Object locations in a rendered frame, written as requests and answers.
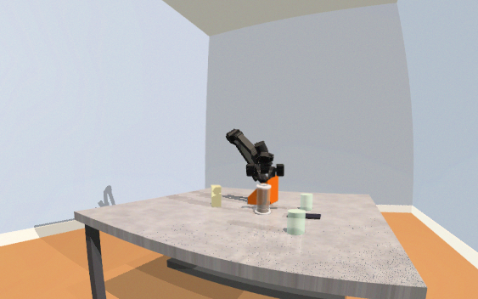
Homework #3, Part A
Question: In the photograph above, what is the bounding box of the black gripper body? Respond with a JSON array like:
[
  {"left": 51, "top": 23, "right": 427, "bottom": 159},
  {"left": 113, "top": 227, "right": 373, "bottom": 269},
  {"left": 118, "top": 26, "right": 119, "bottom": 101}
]
[{"left": 246, "top": 161, "right": 284, "bottom": 177}]

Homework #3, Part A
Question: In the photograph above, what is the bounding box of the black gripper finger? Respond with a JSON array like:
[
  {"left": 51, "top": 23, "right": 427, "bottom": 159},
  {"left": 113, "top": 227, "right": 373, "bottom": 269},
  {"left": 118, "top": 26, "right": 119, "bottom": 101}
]
[
  {"left": 255, "top": 166, "right": 261, "bottom": 181},
  {"left": 267, "top": 166, "right": 276, "bottom": 181}
]

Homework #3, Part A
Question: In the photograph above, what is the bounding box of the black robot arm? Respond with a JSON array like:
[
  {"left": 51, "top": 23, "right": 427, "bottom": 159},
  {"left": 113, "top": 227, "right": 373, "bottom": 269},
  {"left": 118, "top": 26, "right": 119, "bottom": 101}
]
[{"left": 226, "top": 129, "right": 274, "bottom": 166}]

